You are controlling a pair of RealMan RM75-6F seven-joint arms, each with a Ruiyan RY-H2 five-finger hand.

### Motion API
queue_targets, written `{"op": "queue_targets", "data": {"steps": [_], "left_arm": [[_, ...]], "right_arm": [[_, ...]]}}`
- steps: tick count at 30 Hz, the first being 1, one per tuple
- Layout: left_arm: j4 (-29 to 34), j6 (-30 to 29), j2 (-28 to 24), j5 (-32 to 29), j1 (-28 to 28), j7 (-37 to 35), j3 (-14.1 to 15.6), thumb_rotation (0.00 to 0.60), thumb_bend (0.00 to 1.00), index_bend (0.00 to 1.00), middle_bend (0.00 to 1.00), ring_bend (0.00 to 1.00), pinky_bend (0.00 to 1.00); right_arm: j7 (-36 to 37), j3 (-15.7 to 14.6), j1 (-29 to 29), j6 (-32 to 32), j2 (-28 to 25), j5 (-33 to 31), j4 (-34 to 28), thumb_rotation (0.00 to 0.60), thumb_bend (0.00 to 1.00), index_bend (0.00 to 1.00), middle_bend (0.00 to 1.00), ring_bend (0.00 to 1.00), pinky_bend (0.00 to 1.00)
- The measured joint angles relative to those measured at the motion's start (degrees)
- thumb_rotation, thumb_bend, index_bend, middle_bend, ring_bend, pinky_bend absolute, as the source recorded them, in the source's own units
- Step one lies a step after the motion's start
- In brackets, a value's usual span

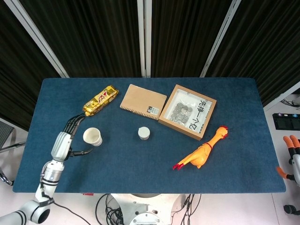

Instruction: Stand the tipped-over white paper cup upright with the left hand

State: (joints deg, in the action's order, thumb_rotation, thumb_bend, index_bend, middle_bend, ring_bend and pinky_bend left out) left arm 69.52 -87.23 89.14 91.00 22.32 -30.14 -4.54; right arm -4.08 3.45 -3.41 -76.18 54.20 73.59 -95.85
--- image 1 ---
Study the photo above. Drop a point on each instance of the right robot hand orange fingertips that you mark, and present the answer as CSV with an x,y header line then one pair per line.
x,y
296,166

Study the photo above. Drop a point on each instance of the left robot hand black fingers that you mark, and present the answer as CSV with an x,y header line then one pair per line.
x,y
61,145

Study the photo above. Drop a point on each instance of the white paper cup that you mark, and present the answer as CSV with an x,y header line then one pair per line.
x,y
92,136

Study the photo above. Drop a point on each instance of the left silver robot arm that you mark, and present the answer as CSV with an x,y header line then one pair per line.
x,y
50,175

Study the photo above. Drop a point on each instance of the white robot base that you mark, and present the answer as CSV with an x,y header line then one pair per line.
x,y
145,211

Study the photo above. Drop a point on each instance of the black caster wheel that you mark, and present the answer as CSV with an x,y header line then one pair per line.
x,y
289,209

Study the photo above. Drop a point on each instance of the black floor device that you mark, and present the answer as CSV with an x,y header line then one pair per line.
x,y
287,122

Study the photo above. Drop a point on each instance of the small red label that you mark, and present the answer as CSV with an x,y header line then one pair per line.
x,y
87,194

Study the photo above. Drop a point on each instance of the gold foil snack package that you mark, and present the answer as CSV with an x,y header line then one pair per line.
x,y
100,100

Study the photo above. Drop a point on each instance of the blue felt table cover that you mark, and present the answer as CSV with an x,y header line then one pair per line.
x,y
140,168

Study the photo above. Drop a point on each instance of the small white round jar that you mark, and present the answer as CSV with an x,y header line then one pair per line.
x,y
143,133

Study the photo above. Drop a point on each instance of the black pleated curtain panel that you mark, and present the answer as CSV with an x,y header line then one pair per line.
x,y
93,35
264,47
182,35
14,70

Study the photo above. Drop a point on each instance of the kraft spiral notebook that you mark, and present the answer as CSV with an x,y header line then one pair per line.
x,y
141,100

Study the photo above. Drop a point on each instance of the yellow rubber chicken toy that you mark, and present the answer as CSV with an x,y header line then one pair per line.
x,y
199,155

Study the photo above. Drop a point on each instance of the white card with black characters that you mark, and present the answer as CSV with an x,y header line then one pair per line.
x,y
199,114

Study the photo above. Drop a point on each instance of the wooden square shadow box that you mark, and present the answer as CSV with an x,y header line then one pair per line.
x,y
167,110

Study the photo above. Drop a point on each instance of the pile of silver coins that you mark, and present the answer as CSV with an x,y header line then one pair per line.
x,y
181,112

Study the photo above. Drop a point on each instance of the white partition post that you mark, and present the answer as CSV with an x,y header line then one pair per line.
x,y
281,96
221,35
144,35
37,35

